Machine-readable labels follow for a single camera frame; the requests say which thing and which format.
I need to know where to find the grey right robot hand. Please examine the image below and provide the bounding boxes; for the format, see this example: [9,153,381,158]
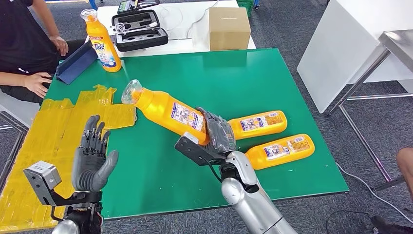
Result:
[195,106,238,156]

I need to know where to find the person's left hand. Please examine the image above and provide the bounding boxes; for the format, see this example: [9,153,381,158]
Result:
[50,35,69,57]

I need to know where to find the person's right hand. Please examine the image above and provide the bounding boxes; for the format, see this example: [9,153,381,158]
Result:
[24,72,53,99]

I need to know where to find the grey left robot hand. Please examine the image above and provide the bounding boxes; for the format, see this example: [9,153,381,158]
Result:
[71,115,119,193]

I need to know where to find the orange detergent bottle clear cap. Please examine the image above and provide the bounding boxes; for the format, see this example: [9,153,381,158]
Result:
[121,79,210,147]
[245,134,316,171]
[80,8,122,73]
[227,111,288,140]

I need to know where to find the blue tablet case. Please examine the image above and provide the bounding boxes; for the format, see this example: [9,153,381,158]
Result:
[55,40,99,85]

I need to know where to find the white bench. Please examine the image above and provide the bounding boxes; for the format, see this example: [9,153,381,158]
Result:
[0,89,41,128]

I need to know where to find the person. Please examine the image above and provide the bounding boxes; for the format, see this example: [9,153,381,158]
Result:
[0,0,88,104]

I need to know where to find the yellow taped sheet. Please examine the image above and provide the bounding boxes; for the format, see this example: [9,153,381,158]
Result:
[0,84,138,233]

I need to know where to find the black foam case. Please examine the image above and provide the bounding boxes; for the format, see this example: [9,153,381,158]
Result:
[111,9,169,52]

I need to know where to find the brown cardboard box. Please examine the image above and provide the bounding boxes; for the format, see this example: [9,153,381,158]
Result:
[208,7,252,51]

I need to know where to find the white side table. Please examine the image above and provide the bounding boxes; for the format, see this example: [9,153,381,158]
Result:
[85,0,257,59]

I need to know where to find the green plastic crate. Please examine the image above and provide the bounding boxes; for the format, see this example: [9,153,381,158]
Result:
[236,0,256,17]

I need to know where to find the white board panel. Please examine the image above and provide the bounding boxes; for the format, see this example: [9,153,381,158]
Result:
[296,0,413,114]

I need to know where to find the person's leg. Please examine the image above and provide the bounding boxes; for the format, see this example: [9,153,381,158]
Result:
[396,147,413,202]

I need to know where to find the black shoe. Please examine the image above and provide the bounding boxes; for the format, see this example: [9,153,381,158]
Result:
[369,214,413,234]

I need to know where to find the steel table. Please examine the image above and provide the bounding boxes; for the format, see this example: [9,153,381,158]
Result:
[326,30,413,192]

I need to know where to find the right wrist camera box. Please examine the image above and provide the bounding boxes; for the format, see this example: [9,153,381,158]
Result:
[174,132,226,167]

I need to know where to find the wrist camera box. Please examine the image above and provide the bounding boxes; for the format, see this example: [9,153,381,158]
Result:
[174,132,226,167]
[23,160,62,207]

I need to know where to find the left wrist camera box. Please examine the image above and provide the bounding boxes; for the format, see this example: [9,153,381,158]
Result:
[23,160,62,207]

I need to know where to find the white coiled cable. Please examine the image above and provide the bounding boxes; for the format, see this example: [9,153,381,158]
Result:
[113,21,129,34]

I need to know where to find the grey metal frame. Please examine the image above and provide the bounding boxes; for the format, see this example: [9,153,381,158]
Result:
[0,110,30,188]

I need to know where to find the thin white table cable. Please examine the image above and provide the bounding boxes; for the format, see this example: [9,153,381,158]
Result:
[186,0,221,39]

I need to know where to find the black floor cable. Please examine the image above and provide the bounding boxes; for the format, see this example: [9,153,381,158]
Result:
[324,210,372,234]

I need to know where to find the white floor cable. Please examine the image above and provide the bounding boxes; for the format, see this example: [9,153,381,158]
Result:
[335,163,413,225]

